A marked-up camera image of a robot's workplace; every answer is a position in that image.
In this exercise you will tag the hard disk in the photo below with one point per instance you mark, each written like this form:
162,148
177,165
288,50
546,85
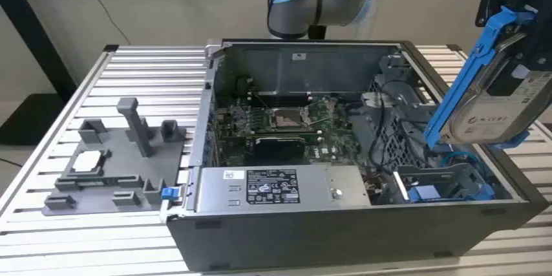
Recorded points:
486,117
424,192

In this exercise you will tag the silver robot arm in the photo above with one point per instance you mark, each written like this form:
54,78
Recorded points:
301,7

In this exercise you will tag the grey disk bay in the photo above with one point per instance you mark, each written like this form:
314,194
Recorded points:
430,172

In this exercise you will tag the black table corner cap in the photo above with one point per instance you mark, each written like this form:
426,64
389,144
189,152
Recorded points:
110,48
453,48

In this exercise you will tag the metal drive cage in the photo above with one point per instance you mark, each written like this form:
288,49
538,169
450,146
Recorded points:
396,146

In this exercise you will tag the green motherboard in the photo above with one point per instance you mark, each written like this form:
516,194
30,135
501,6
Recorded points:
332,140

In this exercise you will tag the black RAM slots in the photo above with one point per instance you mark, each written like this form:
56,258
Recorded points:
280,98

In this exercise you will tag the CPU socket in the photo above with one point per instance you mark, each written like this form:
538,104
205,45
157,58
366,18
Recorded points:
286,117

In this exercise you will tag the locking lever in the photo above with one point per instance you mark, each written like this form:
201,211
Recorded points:
262,101

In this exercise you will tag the silver power supply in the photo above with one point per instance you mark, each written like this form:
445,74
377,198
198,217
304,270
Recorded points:
310,185

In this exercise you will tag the black PC case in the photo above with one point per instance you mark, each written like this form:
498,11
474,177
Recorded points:
301,240

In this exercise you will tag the blue case latch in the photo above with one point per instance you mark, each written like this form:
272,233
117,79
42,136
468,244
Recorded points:
168,193

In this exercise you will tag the grey parts rack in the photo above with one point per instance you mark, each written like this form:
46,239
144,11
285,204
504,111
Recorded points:
120,159

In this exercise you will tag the silver CPU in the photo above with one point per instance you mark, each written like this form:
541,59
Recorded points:
88,161

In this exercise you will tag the black box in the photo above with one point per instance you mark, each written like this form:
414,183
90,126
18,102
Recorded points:
29,121

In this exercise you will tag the black slanted post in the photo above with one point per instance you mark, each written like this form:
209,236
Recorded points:
22,14

